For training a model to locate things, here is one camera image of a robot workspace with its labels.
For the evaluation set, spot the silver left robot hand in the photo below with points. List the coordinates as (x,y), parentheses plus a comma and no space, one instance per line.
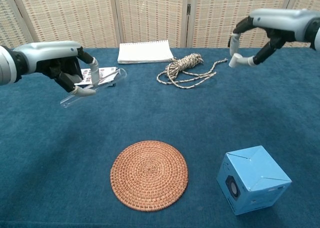
(50,54)

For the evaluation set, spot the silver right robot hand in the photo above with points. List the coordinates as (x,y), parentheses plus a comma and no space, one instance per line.
(282,22)

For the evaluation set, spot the clear plastic tube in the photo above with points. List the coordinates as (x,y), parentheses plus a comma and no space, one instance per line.
(112,79)

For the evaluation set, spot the white card with colourful pictures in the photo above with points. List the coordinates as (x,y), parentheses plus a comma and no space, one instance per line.
(106,74)

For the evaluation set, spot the white spiral notebook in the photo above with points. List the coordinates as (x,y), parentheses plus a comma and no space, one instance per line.
(145,52)

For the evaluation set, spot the woven folding screen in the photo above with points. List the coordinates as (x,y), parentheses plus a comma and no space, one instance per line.
(150,13)

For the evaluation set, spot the blue table cloth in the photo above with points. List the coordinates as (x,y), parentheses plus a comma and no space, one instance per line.
(160,113)

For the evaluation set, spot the round woven rattan coaster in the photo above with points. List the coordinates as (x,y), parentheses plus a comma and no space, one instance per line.
(149,175)

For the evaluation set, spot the blue cardboard box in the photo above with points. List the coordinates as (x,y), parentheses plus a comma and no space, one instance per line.
(252,178)

